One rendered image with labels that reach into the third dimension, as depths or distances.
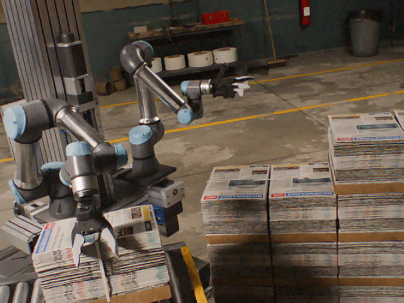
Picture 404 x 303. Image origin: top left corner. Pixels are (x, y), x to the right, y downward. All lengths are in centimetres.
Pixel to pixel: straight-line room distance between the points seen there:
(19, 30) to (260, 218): 137
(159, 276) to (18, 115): 76
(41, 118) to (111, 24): 668
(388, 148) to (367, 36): 701
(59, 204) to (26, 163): 31
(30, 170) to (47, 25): 66
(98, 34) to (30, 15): 621
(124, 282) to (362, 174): 107
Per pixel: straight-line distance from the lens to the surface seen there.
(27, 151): 200
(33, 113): 188
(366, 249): 227
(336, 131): 216
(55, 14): 237
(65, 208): 227
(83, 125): 178
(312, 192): 216
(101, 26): 850
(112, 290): 157
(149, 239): 150
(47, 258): 153
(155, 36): 777
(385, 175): 212
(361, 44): 908
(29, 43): 240
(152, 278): 156
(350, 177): 211
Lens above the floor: 178
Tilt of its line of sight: 21 degrees down
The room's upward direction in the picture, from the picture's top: 7 degrees counter-clockwise
